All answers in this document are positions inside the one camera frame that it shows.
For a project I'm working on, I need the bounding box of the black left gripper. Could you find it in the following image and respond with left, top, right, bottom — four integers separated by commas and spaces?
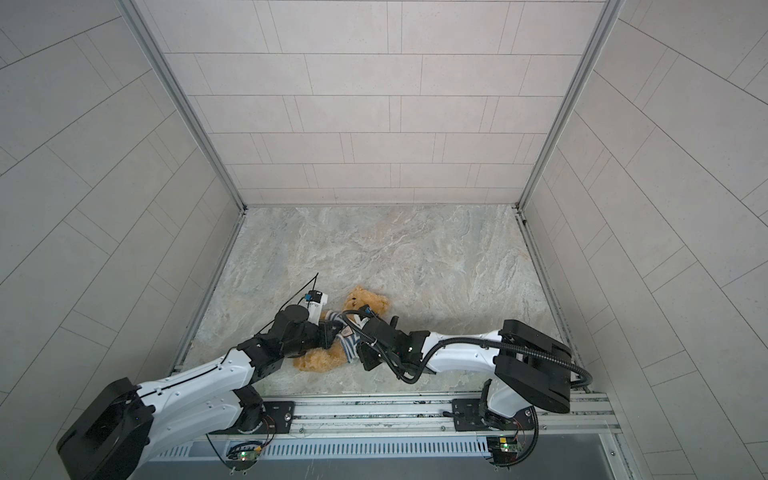
281, 321, 348, 360

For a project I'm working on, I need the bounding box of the blue white striped sweater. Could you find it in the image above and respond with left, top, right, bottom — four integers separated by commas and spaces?
324, 311, 361, 363

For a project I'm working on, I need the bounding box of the brown teddy bear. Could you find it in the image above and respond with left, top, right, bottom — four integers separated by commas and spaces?
293, 286, 391, 373

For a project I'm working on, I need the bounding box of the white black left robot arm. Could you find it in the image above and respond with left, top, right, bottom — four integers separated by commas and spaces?
56, 304, 345, 479

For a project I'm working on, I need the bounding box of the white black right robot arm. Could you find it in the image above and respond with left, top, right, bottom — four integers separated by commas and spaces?
355, 317, 575, 430

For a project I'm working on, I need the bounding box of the left green circuit board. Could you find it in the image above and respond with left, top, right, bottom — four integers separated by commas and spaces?
225, 441, 265, 472

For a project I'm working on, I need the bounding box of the green circuit board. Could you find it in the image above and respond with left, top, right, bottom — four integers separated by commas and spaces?
225, 441, 265, 472
486, 436, 520, 467

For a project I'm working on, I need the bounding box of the right green circuit board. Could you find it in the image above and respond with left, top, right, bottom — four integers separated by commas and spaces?
486, 436, 520, 467

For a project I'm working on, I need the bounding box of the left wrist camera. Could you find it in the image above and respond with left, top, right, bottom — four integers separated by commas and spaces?
304, 290, 328, 325

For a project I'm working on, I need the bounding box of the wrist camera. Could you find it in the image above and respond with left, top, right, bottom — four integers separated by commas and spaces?
304, 290, 328, 325
357, 305, 378, 319

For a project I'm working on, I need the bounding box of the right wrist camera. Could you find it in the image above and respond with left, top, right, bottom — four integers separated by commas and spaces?
357, 305, 378, 319

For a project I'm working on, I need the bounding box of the thin black left cable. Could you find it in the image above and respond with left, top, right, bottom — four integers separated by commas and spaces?
218, 272, 320, 367

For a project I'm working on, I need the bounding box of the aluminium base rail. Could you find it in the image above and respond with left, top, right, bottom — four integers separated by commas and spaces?
150, 393, 621, 462

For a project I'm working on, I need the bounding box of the black corrugated cable conduit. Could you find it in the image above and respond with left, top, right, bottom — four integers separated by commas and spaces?
338, 307, 594, 390

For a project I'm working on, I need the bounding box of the aluminium left corner post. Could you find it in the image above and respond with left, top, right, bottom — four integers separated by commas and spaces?
116, 0, 247, 214

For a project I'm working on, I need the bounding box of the aluminium corner post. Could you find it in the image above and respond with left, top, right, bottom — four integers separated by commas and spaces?
517, 0, 623, 214
116, 0, 247, 214

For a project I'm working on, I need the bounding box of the aluminium right corner post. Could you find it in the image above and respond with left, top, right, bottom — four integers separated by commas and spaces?
517, 0, 623, 214

